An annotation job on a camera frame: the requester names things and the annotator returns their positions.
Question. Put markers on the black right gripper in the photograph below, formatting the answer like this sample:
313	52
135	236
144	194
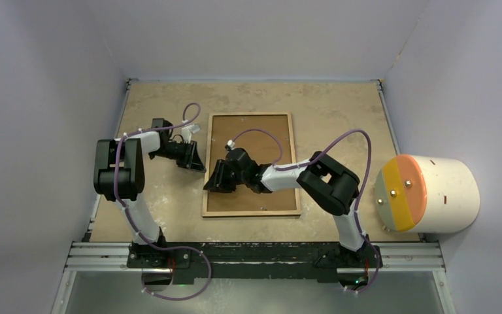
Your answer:
218	183

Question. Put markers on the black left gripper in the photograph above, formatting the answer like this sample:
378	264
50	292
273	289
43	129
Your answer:
191	159

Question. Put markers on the black wooden picture frame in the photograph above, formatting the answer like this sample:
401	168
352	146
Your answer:
268	138

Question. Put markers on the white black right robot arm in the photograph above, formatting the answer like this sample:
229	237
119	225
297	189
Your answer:
335	188

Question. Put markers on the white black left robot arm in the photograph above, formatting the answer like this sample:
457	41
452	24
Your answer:
119	176

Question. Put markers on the white cylinder with orange lid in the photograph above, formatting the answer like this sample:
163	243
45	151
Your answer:
420	194

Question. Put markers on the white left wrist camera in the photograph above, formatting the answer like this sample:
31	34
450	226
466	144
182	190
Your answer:
188	130

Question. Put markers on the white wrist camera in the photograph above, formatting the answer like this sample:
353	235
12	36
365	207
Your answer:
230	145
188	130

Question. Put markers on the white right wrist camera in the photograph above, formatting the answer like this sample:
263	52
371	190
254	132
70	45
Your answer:
230	145

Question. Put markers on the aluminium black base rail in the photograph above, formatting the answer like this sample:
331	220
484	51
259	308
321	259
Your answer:
324	262

